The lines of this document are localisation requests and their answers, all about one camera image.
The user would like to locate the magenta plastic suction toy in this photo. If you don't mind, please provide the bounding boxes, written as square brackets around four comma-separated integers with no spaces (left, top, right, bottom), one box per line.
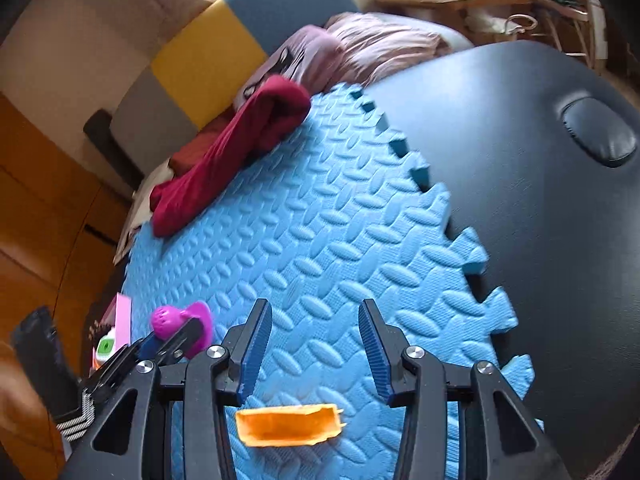
[150,301,214,359]

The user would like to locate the white green soap dispenser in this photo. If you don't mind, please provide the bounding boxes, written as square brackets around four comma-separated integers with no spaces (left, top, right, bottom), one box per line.
[93,335,115,368]

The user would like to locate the orange plastic clip piece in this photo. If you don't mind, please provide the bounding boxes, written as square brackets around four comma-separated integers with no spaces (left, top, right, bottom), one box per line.
[235,404,346,448]

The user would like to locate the person left hand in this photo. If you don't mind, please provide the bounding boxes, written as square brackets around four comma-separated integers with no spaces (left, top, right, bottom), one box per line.
[0,339,66,480]

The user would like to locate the pink shallow cardboard box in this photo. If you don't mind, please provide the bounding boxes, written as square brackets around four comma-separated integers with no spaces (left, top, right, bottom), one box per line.
[89,292,131,374]

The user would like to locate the beige folded cloth bag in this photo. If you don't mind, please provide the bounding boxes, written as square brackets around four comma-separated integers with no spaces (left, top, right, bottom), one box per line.
[113,159,174,266]

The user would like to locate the blue foam puzzle mat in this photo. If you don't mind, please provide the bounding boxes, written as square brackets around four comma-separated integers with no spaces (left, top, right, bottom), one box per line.
[122,84,518,479]

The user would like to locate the wooden wardrobe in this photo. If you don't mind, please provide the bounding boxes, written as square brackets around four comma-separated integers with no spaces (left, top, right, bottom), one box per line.
[0,91,134,480]

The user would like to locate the black rolled mat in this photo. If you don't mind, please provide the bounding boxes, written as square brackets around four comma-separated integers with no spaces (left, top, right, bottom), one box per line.
[82,108,143,190]

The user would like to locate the dark red blanket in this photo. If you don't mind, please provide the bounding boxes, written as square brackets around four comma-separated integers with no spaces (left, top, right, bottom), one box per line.
[150,76,311,237]

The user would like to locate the grey yellow blue headboard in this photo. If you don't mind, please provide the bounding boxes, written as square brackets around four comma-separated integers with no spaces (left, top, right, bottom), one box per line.
[110,0,358,174]

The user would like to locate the purple cat pillow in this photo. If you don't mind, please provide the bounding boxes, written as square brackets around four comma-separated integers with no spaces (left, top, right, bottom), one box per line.
[233,25,345,110]

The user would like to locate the pink striped duvet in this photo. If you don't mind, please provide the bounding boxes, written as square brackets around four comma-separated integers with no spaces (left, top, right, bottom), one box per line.
[326,12,473,87]

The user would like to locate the wooden desk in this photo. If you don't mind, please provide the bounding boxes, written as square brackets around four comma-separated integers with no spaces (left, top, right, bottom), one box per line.
[375,0,534,39]

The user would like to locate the folding chair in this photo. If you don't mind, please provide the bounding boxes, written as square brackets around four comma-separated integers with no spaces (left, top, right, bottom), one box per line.
[534,0,596,70]

